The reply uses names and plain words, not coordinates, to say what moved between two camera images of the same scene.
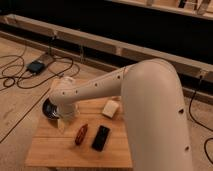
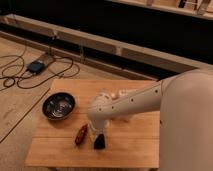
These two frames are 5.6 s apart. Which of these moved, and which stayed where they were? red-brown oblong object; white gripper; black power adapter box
Moved: white gripper
Stayed: black power adapter box; red-brown oblong object
